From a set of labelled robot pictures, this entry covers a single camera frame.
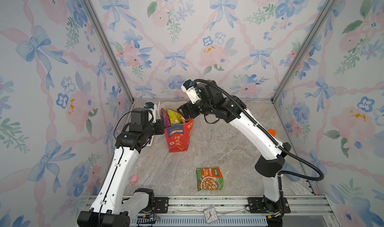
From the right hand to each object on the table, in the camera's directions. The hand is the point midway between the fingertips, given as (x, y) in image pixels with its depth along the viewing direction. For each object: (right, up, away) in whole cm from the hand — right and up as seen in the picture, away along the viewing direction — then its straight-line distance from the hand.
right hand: (183, 105), depth 69 cm
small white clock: (+13, -51, +1) cm, 53 cm away
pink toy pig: (-27, -39, +12) cm, 49 cm away
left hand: (-10, -8, +5) cm, 14 cm away
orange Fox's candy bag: (+3, -7, +9) cm, 12 cm away
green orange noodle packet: (+13, -40, +13) cm, 44 cm away
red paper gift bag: (-3, -17, +13) cm, 22 cm away
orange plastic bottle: (+52, -15, +21) cm, 58 cm away
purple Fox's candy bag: (-10, -6, +11) cm, 16 cm away
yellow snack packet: (-6, -6, +14) cm, 17 cm away
